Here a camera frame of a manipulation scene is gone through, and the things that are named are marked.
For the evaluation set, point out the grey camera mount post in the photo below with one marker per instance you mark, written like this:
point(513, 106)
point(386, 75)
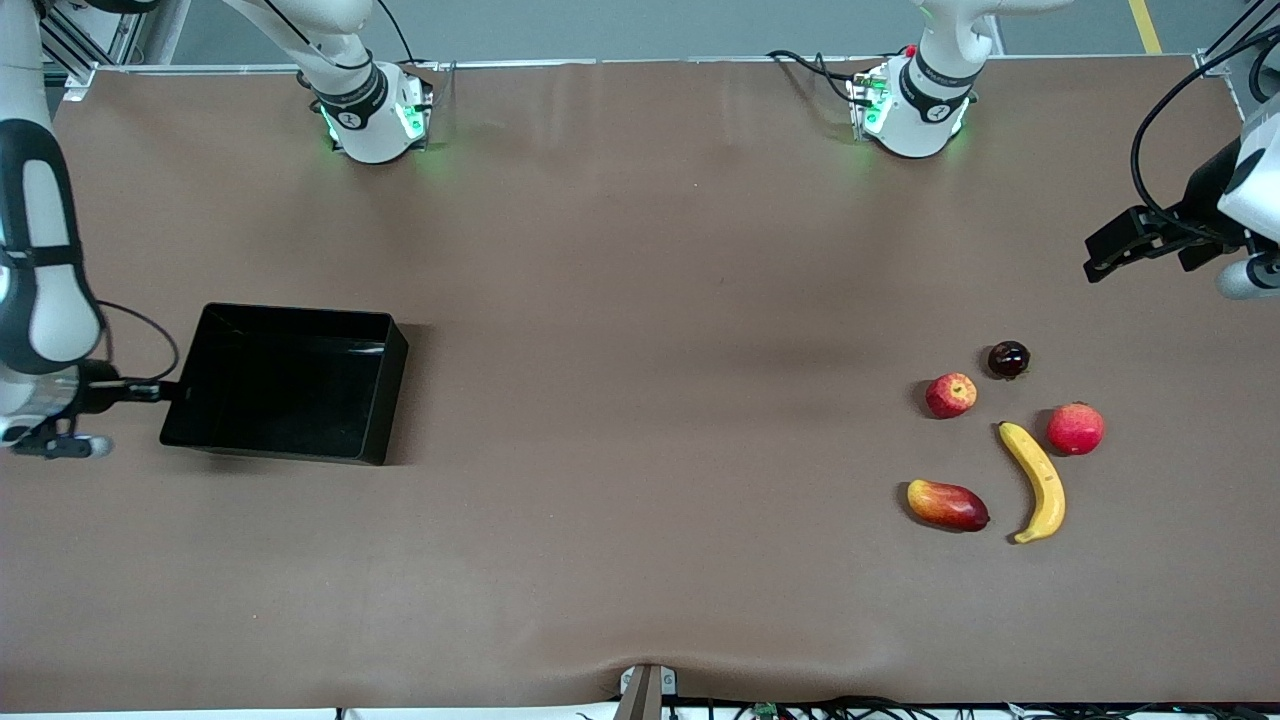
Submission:
point(645, 695)

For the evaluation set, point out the yellow banana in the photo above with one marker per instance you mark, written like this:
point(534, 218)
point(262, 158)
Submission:
point(1045, 485)

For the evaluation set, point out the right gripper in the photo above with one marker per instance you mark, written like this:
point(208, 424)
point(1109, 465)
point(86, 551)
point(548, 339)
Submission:
point(98, 387)

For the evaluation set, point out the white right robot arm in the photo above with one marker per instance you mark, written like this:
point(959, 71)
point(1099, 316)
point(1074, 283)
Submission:
point(45, 300)

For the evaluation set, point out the round red peach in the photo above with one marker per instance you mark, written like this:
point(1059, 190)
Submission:
point(1075, 429)

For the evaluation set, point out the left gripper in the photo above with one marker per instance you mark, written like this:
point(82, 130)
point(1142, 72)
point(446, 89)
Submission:
point(1203, 196)

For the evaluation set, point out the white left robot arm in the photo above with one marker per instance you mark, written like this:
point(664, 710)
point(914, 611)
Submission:
point(925, 100)

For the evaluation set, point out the aluminium frame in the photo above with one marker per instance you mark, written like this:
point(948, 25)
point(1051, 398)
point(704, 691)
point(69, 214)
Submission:
point(100, 45)

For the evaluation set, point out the black rectangular plastic box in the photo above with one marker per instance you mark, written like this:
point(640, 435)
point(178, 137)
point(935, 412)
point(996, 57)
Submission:
point(290, 400)

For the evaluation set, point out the small red yellow apple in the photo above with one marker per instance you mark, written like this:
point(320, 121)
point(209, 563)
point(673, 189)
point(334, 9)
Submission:
point(951, 396)

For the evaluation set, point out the red yellow mango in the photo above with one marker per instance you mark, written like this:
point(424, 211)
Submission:
point(947, 505)

